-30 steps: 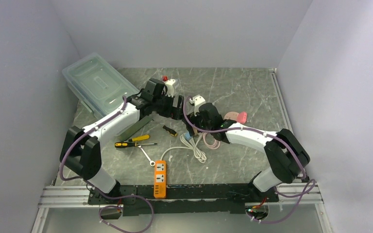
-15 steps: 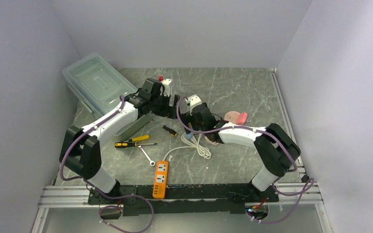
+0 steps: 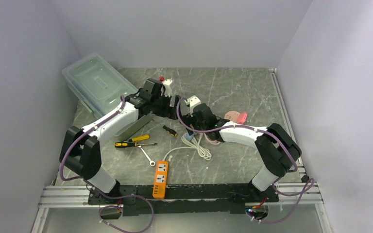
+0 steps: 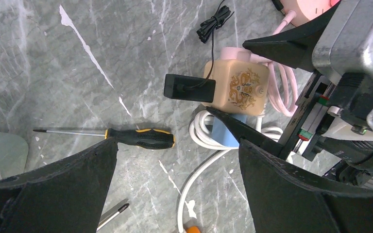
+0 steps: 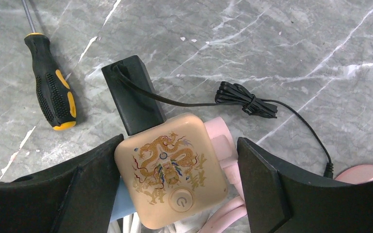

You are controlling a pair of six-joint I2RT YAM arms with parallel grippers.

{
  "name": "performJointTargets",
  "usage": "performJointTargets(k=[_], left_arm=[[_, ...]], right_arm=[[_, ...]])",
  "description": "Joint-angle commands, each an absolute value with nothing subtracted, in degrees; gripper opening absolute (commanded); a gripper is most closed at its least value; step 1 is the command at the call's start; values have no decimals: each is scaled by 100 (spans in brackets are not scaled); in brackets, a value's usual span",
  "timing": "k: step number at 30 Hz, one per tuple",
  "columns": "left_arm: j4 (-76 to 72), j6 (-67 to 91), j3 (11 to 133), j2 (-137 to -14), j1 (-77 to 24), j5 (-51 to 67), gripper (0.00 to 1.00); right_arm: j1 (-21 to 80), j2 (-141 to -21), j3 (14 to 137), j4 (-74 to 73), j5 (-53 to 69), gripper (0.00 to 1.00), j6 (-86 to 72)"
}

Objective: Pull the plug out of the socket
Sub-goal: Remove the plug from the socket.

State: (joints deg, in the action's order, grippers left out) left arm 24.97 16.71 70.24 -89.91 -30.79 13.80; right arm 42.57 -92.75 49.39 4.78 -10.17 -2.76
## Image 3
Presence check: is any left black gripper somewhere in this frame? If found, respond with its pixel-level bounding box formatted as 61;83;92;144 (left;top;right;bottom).
151;92;182;120

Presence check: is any blue plug adapter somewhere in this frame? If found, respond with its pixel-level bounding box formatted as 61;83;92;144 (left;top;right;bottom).
184;133;194;141

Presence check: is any pink round socket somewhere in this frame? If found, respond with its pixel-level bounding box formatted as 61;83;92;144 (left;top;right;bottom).
224;111;240;123

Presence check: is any pink plug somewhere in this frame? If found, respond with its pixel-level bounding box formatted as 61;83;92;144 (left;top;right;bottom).
236;112;248;124

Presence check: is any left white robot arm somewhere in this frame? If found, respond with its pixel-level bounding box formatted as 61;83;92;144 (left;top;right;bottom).
59;79;179;204

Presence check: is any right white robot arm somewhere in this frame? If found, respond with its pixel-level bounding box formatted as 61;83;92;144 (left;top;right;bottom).
180;101;302;201

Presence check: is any clear plastic storage box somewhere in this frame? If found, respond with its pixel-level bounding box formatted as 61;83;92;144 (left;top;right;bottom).
62;52;138;127

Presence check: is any silver wrench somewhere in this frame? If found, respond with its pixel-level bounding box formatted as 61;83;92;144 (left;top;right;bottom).
138;146;155;167

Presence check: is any orange power strip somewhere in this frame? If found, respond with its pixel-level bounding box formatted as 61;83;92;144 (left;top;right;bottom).
152;161;169;199

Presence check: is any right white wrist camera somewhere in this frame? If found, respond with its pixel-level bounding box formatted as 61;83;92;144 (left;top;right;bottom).
185;95;202;109

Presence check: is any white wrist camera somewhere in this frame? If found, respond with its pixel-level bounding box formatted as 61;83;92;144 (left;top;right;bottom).
185;95;202;109
159;76;175;97

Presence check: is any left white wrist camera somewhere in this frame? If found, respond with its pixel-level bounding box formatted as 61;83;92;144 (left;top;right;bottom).
159;76;175;97

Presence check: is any white power strip cable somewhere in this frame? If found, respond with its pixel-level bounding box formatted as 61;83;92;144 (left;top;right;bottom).
162;132;213;162

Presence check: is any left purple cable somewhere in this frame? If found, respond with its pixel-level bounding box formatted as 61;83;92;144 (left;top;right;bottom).
59;95;155;233

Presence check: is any yellow handled screwdriver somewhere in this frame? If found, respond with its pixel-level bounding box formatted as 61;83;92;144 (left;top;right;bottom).
125;134;150;142

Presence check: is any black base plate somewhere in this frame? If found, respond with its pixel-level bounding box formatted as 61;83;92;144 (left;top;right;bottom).
87;183;279;216

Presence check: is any aluminium rail frame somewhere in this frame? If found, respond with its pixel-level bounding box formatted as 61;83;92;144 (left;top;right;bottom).
38;186;107;208

